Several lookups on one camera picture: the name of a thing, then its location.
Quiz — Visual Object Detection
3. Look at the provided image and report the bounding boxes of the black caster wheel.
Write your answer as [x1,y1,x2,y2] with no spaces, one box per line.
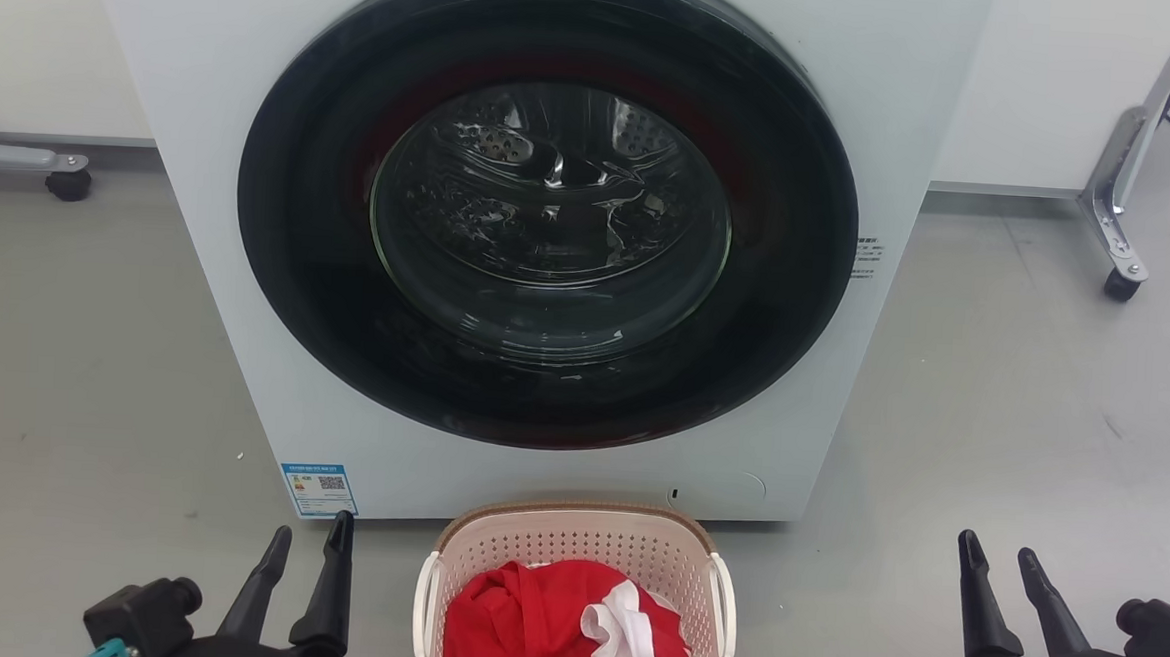
[46,168,94,203]
[1102,268,1145,304]

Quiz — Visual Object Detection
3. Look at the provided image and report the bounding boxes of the blue energy label sticker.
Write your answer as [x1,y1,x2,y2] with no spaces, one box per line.
[278,461,362,523]

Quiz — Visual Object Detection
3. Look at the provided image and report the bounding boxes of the red garment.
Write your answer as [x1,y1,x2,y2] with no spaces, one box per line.
[443,552,699,657]

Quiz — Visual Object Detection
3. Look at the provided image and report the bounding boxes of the round black washing machine door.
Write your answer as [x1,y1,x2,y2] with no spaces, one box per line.
[224,0,872,465]

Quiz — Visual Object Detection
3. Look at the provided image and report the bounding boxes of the beige perforated plastic laundry basket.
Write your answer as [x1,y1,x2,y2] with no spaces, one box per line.
[411,492,744,657]

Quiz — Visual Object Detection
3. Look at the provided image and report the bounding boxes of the white front-load washing machine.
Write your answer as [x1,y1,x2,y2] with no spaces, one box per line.
[70,0,994,555]

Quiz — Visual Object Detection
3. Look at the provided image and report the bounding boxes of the white garment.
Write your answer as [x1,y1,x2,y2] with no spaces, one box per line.
[578,579,683,657]

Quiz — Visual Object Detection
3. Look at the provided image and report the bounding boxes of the small text sticker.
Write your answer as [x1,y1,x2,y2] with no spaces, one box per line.
[851,235,886,282]

